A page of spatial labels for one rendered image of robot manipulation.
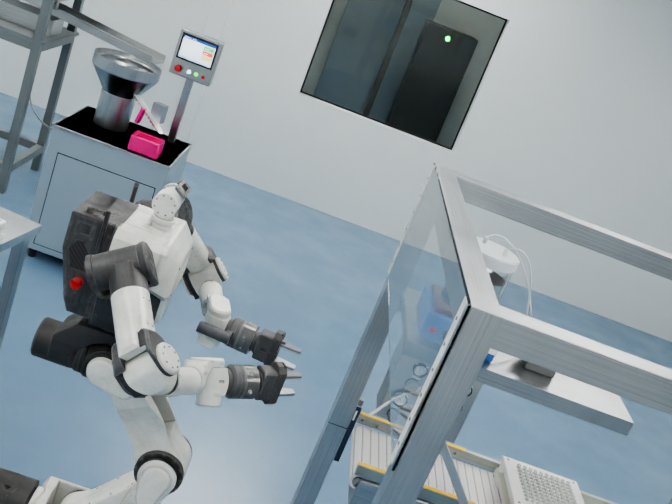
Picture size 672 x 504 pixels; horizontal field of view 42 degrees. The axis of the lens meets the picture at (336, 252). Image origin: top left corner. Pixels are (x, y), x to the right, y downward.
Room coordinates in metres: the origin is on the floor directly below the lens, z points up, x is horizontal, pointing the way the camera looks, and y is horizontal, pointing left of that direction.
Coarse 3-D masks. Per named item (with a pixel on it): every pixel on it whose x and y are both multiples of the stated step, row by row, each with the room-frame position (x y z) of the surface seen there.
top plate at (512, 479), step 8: (504, 456) 2.33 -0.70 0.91; (504, 464) 2.29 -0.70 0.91; (512, 464) 2.31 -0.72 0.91; (504, 472) 2.26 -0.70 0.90; (512, 472) 2.26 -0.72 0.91; (528, 472) 2.30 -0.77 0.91; (544, 472) 2.33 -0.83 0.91; (512, 480) 2.21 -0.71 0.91; (568, 480) 2.34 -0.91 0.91; (512, 488) 2.17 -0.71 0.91; (520, 488) 2.19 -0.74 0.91; (576, 488) 2.32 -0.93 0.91; (512, 496) 2.13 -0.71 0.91; (520, 496) 2.15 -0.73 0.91; (576, 496) 2.27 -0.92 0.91
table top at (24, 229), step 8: (0, 208) 2.72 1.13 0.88; (0, 216) 2.66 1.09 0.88; (8, 216) 2.68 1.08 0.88; (16, 216) 2.71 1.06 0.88; (8, 224) 2.62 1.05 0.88; (16, 224) 2.65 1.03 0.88; (24, 224) 2.67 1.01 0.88; (32, 224) 2.69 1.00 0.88; (40, 224) 2.72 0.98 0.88; (8, 232) 2.57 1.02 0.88; (16, 232) 2.59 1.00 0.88; (24, 232) 2.61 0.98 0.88; (32, 232) 2.66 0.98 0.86; (8, 240) 2.51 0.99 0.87; (16, 240) 2.56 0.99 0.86; (24, 240) 2.62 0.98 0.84; (0, 248) 2.47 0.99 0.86; (8, 248) 2.52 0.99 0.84
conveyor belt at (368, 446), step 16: (352, 432) 2.30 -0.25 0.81; (368, 432) 2.29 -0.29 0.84; (352, 448) 2.20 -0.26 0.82; (368, 448) 2.21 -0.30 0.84; (384, 448) 2.24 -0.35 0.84; (352, 464) 2.12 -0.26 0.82; (368, 464) 2.12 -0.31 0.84; (384, 464) 2.16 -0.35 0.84; (464, 464) 2.33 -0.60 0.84; (432, 480) 2.17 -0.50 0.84; (448, 480) 2.21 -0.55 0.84; (464, 480) 2.24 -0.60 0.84; (480, 480) 2.27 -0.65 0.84; (480, 496) 2.19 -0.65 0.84; (496, 496) 2.22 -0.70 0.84
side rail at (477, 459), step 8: (360, 416) 2.31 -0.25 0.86; (368, 424) 2.32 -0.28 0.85; (376, 424) 2.32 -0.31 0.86; (384, 424) 2.32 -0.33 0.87; (456, 456) 2.34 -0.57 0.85; (464, 456) 2.34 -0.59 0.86; (472, 456) 2.34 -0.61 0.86; (480, 456) 2.35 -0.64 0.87; (480, 464) 2.34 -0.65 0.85; (488, 464) 2.35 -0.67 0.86; (496, 464) 2.35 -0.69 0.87; (584, 496) 2.37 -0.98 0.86; (592, 496) 2.37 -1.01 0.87
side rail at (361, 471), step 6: (360, 468) 2.04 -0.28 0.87; (366, 468) 2.04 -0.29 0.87; (360, 474) 2.04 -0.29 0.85; (366, 474) 2.04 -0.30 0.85; (372, 474) 2.04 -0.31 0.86; (378, 474) 2.05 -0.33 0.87; (384, 474) 2.05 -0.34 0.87; (372, 480) 2.04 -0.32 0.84; (378, 480) 2.05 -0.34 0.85; (420, 492) 2.05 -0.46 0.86; (426, 492) 2.06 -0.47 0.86; (432, 492) 2.06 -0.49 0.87; (426, 498) 2.06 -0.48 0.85; (432, 498) 2.06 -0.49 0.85; (438, 498) 2.06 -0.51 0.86; (444, 498) 2.06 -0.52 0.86; (450, 498) 2.06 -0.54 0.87
